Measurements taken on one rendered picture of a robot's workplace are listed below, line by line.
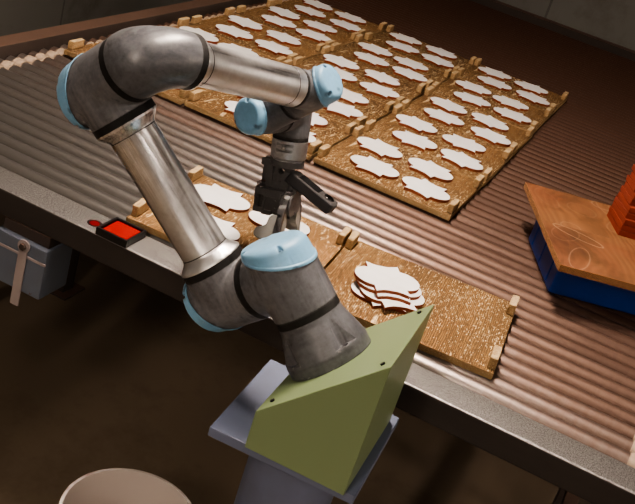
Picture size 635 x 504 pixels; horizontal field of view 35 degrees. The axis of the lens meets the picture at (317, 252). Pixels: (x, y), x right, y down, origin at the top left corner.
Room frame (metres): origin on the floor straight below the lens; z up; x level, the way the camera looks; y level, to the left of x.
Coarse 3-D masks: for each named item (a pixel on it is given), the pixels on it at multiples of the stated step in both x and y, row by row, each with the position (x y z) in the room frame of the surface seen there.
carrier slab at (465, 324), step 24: (336, 264) 1.99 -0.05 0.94; (360, 264) 2.03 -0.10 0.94; (384, 264) 2.07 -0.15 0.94; (408, 264) 2.11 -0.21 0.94; (336, 288) 1.88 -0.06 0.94; (432, 288) 2.02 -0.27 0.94; (456, 288) 2.06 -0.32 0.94; (360, 312) 1.81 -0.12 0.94; (384, 312) 1.84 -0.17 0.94; (408, 312) 1.88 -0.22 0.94; (432, 312) 1.91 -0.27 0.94; (456, 312) 1.95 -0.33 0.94; (480, 312) 1.98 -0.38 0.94; (504, 312) 2.02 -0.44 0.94; (432, 336) 1.81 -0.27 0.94; (456, 336) 1.84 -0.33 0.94; (480, 336) 1.87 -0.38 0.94; (504, 336) 1.91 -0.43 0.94; (456, 360) 1.75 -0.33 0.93; (480, 360) 1.77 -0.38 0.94
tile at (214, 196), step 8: (200, 184) 2.17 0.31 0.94; (216, 184) 2.20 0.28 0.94; (200, 192) 2.12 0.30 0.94; (208, 192) 2.14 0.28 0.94; (216, 192) 2.15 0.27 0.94; (224, 192) 2.16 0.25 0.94; (232, 192) 2.18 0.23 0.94; (208, 200) 2.09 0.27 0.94; (216, 200) 2.11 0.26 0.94; (224, 200) 2.12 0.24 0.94; (232, 200) 2.13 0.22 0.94; (240, 200) 2.15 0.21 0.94; (216, 208) 2.08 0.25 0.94; (224, 208) 2.08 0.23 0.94; (232, 208) 2.09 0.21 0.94; (240, 208) 2.11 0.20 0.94; (248, 208) 2.12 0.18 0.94
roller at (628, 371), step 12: (0, 84) 2.45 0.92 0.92; (12, 96) 2.42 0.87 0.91; (24, 96) 2.42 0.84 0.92; (36, 108) 2.40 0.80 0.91; (48, 108) 2.40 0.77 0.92; (516, 324) 2.03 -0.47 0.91; (528, 324) 2.03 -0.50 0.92; (540, 336) 2.01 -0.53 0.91; (552, 336) 2.02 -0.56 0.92; (576, 348) 2.00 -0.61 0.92; (588, 348) 2.01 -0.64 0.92; (600, 360) 1.98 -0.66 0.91; (612, 360) 1.99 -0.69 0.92; (624, 372) 1.96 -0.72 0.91
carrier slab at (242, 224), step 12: (204, 180) 2.22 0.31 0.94; (240, 192) 2.21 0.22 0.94; (252, 204) 2.17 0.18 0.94; (132, 216) 1.92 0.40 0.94; (144, 216) 1.93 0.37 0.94; (216, 216) 2.04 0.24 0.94; (228, 216) 2.06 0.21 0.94; (240, 216) 2.08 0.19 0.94; (144, 228) 1.90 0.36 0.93; (156, 228) 1.90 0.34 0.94; (240, 228) 2.02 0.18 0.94; (252, 228) 2.04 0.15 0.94; (312, 228) 2.14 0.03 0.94; (324, 228) 2.16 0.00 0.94; (168, 240) 1.88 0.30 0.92; (240, 240) 1.96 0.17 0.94; (252, 240) 1.98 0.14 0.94; (312, 240) 2.08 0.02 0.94; (324, 240) 2.09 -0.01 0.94; (324, 252) 2.03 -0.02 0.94; (336, 252) 2.05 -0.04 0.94; (324, 264) 1.98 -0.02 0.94
